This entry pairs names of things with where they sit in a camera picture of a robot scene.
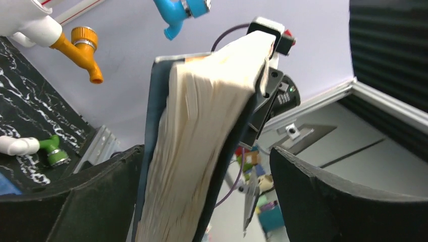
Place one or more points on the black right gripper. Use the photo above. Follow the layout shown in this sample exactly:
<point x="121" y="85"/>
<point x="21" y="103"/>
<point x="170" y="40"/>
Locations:
<point x="281" y="95"/>

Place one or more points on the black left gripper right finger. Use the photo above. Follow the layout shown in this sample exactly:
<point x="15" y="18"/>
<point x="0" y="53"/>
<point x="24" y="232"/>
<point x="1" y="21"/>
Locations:
<point x="317" y="205"/>

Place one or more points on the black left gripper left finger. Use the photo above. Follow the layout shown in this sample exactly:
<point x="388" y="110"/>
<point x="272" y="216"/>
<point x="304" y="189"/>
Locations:
<point x="96" y="204"/>

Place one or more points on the dark blue 1984 book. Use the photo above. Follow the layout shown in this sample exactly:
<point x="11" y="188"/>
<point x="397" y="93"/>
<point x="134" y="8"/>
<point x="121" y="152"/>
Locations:
<point x="199" y="106"/>

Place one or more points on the blue book underneath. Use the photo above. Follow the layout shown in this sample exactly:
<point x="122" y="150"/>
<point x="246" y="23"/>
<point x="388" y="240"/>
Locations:
<point x="6" y="187"/>

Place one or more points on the green white plastic tap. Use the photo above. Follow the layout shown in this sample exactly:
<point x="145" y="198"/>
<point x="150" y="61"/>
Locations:
<point x="27" y="146"/>

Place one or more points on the blue plastic tap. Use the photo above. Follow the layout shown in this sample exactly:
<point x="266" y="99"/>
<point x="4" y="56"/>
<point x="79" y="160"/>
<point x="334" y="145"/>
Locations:
<point x="175" y="12"/>

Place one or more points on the orange plastic tap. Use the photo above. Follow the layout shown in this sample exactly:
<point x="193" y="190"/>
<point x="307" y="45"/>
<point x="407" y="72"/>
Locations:
<point x="80" y="50"/>

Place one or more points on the white PVC pipe frame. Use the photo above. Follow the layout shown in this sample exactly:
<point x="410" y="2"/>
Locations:
<point x="29" y="22"/>

